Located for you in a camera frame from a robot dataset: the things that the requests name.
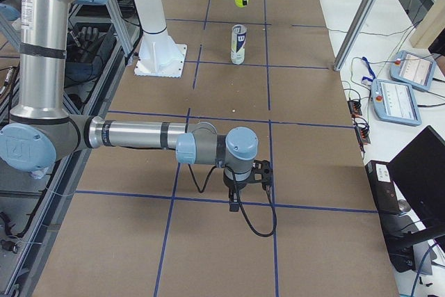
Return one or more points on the teach pendant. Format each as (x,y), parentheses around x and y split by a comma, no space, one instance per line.
(413,69)
(395,102)

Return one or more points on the yellow tennis ball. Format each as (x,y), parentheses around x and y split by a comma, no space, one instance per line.
(238,3)

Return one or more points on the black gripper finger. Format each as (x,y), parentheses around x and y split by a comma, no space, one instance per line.
(234,201)

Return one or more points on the tennis ball can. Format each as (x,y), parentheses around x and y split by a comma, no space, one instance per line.
(238,40)

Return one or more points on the near teach pendant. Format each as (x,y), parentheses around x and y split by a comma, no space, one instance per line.
(395,102)

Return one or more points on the orange black connector lower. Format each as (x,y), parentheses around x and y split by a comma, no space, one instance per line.
(362,133)

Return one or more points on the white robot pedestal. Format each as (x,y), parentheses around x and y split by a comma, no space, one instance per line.
(159,55)

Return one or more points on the wooden board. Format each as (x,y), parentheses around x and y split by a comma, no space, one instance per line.
(430,27)

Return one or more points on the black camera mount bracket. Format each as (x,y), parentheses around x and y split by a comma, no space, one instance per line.
(262,173)

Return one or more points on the aluminium frame post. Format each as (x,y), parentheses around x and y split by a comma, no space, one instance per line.
(353,33)

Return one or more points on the orange black connector upper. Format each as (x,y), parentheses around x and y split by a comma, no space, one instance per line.
(354,106)

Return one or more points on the black computer box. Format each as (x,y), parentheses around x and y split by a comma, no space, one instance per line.
(384,185)

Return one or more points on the black monitor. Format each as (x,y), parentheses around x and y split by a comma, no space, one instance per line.
(418,171)

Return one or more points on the orange black connector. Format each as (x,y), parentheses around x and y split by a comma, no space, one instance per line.
(362,133)
(354,106)

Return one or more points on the far teach pendant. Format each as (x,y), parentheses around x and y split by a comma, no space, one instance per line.
(413,69)

